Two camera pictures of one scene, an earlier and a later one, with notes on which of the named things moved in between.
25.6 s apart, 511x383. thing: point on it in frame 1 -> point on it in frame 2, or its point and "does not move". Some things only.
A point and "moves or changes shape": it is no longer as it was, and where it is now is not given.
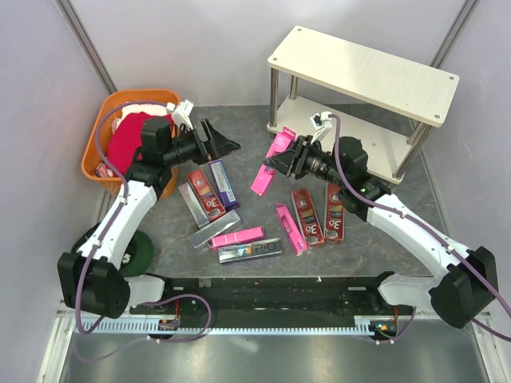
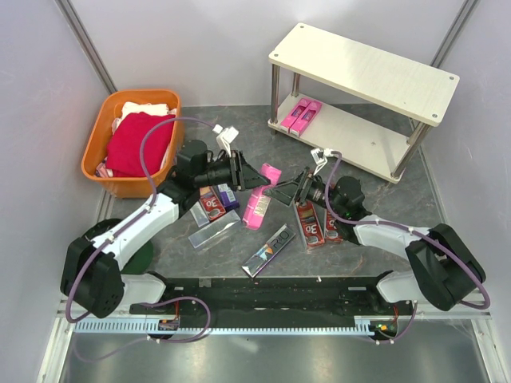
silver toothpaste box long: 200,238 does not move
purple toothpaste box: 223,184 does not move
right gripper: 283,163 -> 286,191
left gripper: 216,147 -> 243,175
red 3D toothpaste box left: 211,203 does not move
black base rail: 276,297 does not move
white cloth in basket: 152,109 does not move
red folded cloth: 126,140 does not move
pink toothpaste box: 222,240 -> 256,207
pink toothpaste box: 263,179 moves or changes shape
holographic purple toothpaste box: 249,250 -> 263,255
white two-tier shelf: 392,103 does not move
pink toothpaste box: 282,143 -> 291,116
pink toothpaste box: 292,232 -> 271,172
